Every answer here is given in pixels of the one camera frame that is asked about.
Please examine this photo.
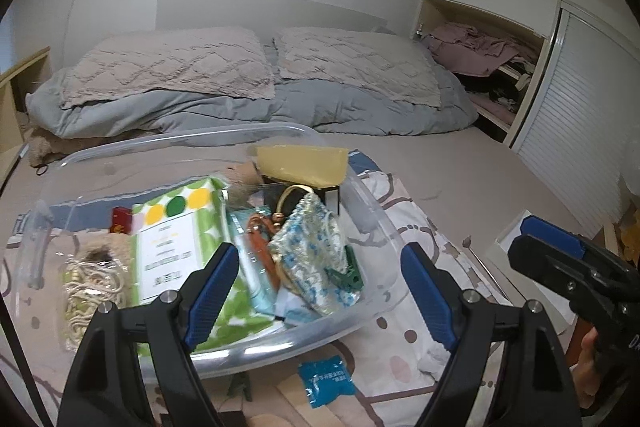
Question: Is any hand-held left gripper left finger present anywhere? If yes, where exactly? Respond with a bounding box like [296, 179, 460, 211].
[56, 242, 241, 427]

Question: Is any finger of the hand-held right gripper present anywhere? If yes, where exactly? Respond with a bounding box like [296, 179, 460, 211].
[508, 234, 602, 304]
[519, 214, 617, 279]

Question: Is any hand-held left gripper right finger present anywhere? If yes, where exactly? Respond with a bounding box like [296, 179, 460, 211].
[400, 242, 583, 427]

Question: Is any dark green clip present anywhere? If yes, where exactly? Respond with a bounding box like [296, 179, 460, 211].
[325, 247, 363, 294]

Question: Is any blue floral fabric pouch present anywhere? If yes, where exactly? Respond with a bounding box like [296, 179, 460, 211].
[267, 194, 363, 315]

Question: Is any clear plastic storage bin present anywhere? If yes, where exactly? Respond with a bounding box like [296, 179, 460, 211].
[10, 122, 408, 378]

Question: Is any gold bangle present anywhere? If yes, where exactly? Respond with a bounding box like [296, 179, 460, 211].
[276, 184, 316, 214]

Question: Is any blue foil packet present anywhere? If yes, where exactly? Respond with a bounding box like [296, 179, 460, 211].
[298, 357, 357, 409]

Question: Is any person's right hand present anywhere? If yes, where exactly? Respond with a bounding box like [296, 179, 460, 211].
[570, 326, 609, 410]

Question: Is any white shallow box tray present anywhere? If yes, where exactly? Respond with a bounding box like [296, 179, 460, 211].
[485, 208, 576, 328]

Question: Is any light blue sachet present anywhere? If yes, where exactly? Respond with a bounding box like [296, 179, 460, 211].
[227, 207, 281, 315]

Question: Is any green dotted tissue pack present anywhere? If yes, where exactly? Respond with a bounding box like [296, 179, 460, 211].
[130, 176, 281, 353]

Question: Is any cartoon printed blanket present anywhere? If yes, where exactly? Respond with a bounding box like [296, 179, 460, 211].
[0, 149, 551, 427]

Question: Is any small red box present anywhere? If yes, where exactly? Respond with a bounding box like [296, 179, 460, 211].
[111, 207, 134, 236]

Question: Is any white shutter door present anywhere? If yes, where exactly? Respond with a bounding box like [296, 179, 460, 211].
[505, 0, 640, 258]

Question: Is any thin wooden board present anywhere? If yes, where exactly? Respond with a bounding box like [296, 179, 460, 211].
[274, 379, 351, 427]

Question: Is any yellow plastic pouch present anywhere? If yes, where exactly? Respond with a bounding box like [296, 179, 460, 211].
[256, 144, 349, 188]

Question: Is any cream closet niche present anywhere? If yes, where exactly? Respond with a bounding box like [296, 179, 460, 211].
[412, 0, 551, 142]

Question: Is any grey duvet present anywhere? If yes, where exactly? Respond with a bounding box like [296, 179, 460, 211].
[25, 42, 478, 138]

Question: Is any pile of clothes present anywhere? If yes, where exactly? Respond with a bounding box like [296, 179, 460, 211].
[420, 22, 543, 118]

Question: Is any brown plush toy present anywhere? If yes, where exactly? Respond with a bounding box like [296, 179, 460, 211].
[27, 129, 66, 168]

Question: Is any beige textured pillow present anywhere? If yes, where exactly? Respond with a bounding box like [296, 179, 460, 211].
[60, 27, 276, 110]
[272, 27, 443, 108]

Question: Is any long wooden shelf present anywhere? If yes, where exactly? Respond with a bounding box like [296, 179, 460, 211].
[0, 47, 53, 188]

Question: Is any white headboard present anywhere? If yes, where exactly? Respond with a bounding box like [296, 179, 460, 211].
[156, 0, 396, 32]

